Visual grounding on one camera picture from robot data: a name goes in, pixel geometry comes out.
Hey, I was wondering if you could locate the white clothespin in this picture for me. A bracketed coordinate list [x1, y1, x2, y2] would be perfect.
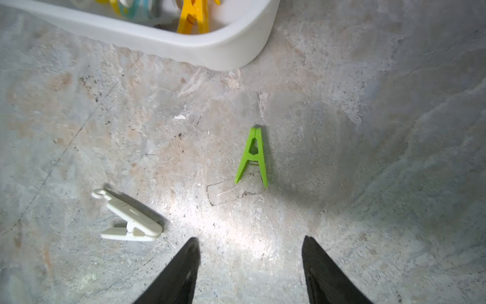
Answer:
[91, 189, 163, 242]

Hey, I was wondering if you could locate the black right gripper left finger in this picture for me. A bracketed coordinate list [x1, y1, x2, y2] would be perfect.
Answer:
[135, 237, 201, 304]

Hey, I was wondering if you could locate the yellow clothespin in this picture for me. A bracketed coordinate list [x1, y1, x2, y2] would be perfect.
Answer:
[177, 0, 210, 35]
[96, 0, 121, 15]

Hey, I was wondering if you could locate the teal clothespin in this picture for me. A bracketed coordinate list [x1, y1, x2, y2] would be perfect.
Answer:
[116, 0, 145, 19]

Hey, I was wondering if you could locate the white plastic storage box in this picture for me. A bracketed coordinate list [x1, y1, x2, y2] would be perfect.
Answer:
[1, 1, 280, 71]

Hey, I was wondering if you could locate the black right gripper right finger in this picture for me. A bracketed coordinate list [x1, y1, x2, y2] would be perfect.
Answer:
[302, 236, 371, 304]

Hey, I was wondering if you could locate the green clothespin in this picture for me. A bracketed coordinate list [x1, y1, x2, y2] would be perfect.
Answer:
[234, 127, 268, 188]

